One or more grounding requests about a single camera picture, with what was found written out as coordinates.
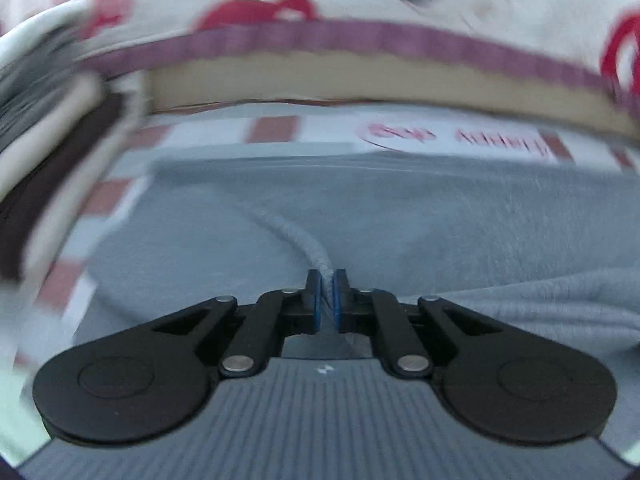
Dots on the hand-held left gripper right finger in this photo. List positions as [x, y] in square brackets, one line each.
[341, 305]

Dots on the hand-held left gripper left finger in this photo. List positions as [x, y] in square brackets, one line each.
[314, 305]

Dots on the grey sweatshirt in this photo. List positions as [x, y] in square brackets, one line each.
[450, 220]

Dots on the stack of folded clothes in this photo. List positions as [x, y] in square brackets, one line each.
[45, 195]

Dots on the striped rug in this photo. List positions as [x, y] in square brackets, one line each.
[325, 132]

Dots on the cream folded garment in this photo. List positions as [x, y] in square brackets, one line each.
[55, 120]

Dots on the grey folded garment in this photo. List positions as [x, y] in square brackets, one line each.
[25, 80]

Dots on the white folded garment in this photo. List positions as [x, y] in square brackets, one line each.
[30, 30]

